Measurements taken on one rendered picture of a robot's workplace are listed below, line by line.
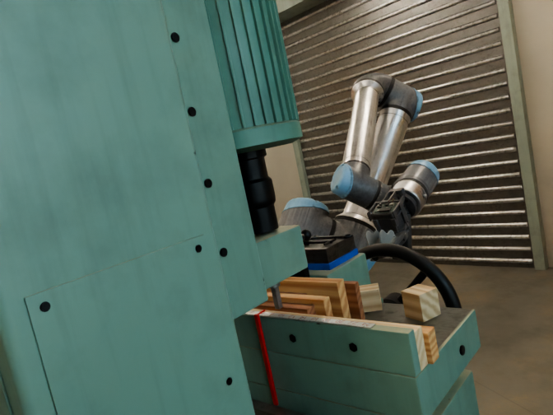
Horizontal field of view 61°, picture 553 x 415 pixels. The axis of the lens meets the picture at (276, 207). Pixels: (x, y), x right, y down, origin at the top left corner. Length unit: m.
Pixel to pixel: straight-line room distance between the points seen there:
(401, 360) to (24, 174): 0.44
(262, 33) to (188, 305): 0.37
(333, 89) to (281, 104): 3.72
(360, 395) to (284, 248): 0.22
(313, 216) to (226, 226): 0.96
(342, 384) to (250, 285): 0.18
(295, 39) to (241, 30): 4.00
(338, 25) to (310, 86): 0.61
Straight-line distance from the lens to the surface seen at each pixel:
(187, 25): 0.59
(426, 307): 0.74
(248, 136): 0.62
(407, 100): 1.79
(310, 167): 4.62
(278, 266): 0.69
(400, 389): 0.62
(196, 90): 0.57
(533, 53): 3.62
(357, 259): 0.91
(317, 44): 4.45
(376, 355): 0.61
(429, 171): 1.30
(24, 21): 0.44
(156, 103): 0.48
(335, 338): 0.64
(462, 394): 0.78
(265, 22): 0.67
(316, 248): 0.86
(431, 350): 0.62
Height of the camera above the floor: 1.19
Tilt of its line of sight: 7 degrees down
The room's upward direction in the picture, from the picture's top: 12 degrees counter-clockwise
